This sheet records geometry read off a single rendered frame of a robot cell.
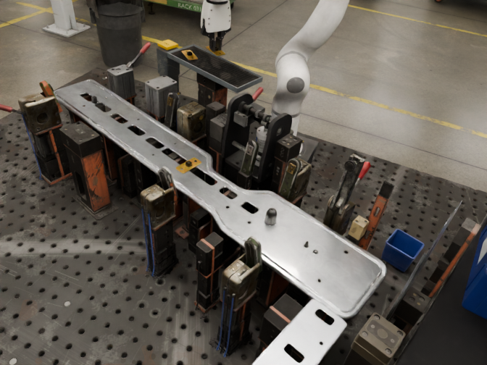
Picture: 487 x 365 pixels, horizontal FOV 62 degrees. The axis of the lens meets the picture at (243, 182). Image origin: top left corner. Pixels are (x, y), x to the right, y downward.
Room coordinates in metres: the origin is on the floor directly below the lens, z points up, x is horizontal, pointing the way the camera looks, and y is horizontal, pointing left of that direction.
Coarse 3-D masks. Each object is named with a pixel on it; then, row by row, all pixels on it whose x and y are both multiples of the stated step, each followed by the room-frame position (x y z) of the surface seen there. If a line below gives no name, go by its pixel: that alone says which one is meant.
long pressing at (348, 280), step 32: (64, 96) 1.35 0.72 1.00; (96, 96) 1.38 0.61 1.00; (96, 128) 1.17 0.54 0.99; (160, 128) 1.21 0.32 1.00; (160, 160) 1.02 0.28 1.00; (192, 192) 0.89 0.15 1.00; (256, 192) 0.92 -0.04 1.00; (224, 224) 0.78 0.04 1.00; (256, 224) 0.79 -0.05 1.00; (288, 224) 0.80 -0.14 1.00; (320, 224) 0.81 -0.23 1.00; (288, 256) 0.68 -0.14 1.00; (320, 256) 0.70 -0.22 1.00; (352, 256) 0.71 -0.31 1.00; (320, 288) 0.60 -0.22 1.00; (352, 288) 0.61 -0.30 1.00
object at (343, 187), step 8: (352, 160) 0.86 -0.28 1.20; (360, 160) 0.85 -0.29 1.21; (352, 168) 0.82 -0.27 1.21; (360, 168) 0.84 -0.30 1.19; (344, 176) 0.85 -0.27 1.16; (352, 176) 0.85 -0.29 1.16; (344, 184) 0.85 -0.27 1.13; (352, 184) 0.83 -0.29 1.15; (336, 192) 0.84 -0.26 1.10; (344, 192) 0.84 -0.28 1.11; (336, 200) 0.84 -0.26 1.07; (344, 200) 0.83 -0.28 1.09
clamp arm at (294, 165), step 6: (288, 162) 0.97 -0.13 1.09; (294, 162) 0.96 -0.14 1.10; (300, 162) 0.96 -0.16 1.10; (288, 168) 0.95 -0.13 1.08; (294, 168) 0.95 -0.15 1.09; (300, 168) 0.96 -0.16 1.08; (288, 174) 0.95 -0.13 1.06; (294, 174) 0.94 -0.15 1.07; (288, 180) 0.95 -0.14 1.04; (294, 180) 0.94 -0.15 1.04; (282, 186) 0.95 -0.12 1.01; (288, 186) 0.94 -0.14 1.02; (282, 192) 0.94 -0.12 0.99; (288, 192) 0.93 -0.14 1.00
